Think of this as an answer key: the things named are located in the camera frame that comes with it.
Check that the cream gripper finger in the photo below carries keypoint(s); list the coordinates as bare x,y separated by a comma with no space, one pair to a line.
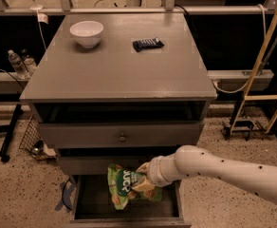
144,184
143,168

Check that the green rice chip bag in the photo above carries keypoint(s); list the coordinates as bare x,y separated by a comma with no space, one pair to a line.
120,183

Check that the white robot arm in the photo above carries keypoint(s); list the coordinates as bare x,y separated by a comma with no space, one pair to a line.
190,161

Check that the grey top drawer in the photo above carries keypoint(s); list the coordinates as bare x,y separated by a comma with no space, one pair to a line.
84,135

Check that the grey open bottom drawer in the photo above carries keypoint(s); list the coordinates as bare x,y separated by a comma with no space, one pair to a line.
93,208

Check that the grey middle drawer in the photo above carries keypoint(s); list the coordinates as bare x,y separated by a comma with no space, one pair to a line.
98,165

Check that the grey drawer cabinet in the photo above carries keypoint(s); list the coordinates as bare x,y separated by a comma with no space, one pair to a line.
113,84

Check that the dark blue snack bar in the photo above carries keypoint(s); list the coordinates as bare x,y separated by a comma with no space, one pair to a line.
146,44

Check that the black tripod leg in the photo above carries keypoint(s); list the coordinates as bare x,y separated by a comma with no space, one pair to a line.
5,146

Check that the white bowl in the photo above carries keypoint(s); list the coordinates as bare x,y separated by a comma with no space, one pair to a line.
87,33

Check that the clear plastic water bottle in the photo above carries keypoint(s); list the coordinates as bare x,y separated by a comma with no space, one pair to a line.
17,64

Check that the black wire basket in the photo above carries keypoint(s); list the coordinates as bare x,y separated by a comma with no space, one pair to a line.
33,143

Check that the yellow wooden ladder frame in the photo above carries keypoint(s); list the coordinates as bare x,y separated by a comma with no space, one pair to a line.
262,58

